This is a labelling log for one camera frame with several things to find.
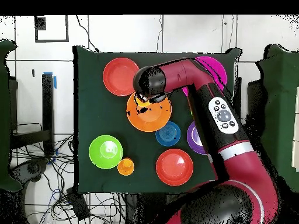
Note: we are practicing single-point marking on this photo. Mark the orange plastic bowl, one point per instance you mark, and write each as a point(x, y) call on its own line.
point(151, 119)

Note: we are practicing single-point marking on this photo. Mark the yellow plastic cup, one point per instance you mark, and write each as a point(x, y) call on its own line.
point(142, 103)

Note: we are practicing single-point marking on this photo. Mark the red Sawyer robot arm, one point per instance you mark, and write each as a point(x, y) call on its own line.
point(245, 170)

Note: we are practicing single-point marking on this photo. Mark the black computer tower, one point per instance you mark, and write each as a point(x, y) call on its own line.
point(257, 105)

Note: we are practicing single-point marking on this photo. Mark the blue plastic bowl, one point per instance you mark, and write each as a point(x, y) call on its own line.
point(168, 134)

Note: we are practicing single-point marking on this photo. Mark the purple plastic bowl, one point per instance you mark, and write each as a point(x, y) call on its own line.
point(193, 137)

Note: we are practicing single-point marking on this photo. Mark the orange plastic cup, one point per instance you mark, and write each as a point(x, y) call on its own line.
point(125, 166)

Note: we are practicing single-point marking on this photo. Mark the red plastic bowl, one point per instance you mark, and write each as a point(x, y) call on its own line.
point(175, 166)
point(119, 77)

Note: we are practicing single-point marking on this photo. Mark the dark green table cloth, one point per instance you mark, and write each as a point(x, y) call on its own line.
point(100, 112)

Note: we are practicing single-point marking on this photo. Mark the green plastic bowl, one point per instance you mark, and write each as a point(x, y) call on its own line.
point(105, 151)

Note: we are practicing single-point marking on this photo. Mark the pink plastic bowl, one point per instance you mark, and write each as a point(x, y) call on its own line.
point(216, 67)

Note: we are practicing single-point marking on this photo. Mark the black metal stand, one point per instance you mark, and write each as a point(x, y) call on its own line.
point(48, 105)

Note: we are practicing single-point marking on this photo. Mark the blue tape strip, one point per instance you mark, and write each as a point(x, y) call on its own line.
point(55, 81)

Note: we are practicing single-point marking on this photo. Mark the black power adapter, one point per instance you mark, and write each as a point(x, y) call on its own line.
point(78, 203)

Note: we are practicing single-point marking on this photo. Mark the black rounded floor machine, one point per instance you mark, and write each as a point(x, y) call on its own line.
point(32, 168)

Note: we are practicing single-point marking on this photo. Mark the small black floor object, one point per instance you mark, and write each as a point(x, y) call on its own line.
point(33, 73)

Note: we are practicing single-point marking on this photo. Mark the neighbouring green cloth table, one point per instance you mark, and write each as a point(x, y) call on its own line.
point(280, 105)
point(4, 116)

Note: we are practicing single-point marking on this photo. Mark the white paper sheet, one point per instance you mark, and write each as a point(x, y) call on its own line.
point(296, 128)

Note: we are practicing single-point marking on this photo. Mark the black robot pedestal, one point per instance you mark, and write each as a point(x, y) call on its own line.
point(144, 207)

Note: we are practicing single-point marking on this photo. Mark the black square floor frame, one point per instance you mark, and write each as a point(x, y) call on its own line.
point(51, 40)

